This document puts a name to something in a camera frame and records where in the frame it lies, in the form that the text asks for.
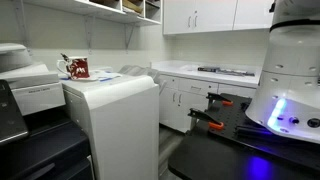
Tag white copier finisher unit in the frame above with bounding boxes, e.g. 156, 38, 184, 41
61, 64, 168, 180

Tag dark flat book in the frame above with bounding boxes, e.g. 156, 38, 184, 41
197, 66, 221, 73

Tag red patterned mug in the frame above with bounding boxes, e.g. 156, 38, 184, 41
56, 55, 91, 81

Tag white paper sheet blue tape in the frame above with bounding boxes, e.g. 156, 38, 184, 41
59, 69, 123, 83

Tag white multifunction copier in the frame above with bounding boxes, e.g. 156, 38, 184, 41
0, 42, 95, 180

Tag long dark flat item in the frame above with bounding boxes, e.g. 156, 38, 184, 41
218, 68, 256, 78

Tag dark pen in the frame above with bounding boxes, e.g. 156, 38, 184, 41
60, 52, 71, 65

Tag black clamp orange handle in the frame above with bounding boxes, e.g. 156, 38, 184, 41
187, 107, 225, 131
205, 92, 234, 108

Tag white metal shelf bracket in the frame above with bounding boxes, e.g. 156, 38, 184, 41
82, 14, 97, 55
124, 23, 136, 53
12, 0, 35, 56

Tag brown envelope paper stack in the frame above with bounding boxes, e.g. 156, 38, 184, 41
121, 0, 145, 15

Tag white counter with lower cabinets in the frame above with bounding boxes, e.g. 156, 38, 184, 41
149, 59, 263, 134

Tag white upper wall cabinets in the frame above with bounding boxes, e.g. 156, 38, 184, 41
162, 0, 275, 36

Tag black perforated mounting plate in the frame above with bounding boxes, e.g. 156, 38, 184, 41
207, 92, 320, 164

